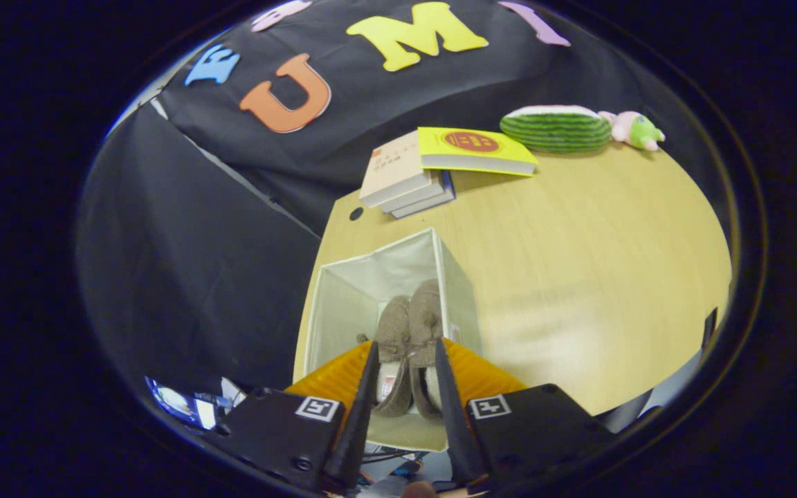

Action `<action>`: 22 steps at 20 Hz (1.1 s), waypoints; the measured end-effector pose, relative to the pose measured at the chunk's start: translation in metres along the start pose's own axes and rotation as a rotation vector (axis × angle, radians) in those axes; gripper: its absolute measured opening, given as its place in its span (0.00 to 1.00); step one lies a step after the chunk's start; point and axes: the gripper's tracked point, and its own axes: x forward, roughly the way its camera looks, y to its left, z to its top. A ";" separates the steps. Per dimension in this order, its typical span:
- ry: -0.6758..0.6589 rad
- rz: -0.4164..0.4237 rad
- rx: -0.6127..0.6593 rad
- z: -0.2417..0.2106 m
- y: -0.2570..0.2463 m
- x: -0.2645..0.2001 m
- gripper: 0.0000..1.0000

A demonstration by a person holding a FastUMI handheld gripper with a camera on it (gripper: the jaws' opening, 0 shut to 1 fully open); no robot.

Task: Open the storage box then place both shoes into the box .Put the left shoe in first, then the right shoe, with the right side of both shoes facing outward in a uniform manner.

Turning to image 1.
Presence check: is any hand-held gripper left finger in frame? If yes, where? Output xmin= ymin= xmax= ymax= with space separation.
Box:
xmin=215 ymin=340 xmax=382 ymax=495

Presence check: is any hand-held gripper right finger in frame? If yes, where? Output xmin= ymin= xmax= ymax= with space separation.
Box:
xmin=433 ymin=338 xmax=615 ymax=493

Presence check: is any brown fuzzy slipper shoe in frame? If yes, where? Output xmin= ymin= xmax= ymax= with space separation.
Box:
xmin=407 ymin=279 xmax=446 ymax=421
xmin=357 ymin=296 xmax=413 ymax=418

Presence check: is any pale green fabric storage box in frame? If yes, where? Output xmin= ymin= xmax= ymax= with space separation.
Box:
xmin=302 ymin=228 xmax=484 ymax=454

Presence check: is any blue printed package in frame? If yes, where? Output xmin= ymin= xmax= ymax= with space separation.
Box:
xmin=145 ymin=376 xmax=235 ymax=431

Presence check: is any white cover book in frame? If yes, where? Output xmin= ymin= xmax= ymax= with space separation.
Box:
xmin=379 ymin=173 xmax=445 ymax=214

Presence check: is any black backdrop cloth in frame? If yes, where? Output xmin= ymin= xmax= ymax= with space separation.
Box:
xmin=77 ymin=0 xmax=724 ymax=409

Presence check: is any cream cover book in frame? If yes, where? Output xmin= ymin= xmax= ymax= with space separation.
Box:
xmin=359 ymin=131 xmax=434 ymax=208

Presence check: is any yellow book with red label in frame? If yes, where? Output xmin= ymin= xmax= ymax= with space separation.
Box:
xmin=417 ymin=127 xmax=539 ymax=177

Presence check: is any watermelon plush cushion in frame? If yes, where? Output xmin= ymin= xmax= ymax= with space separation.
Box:
xmin=499 ymin=104 xmax=612 ymax=154

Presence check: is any pink and green plush toy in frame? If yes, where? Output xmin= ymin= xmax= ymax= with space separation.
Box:
xmin=598 ymin=111 xmax=666 ymax=151

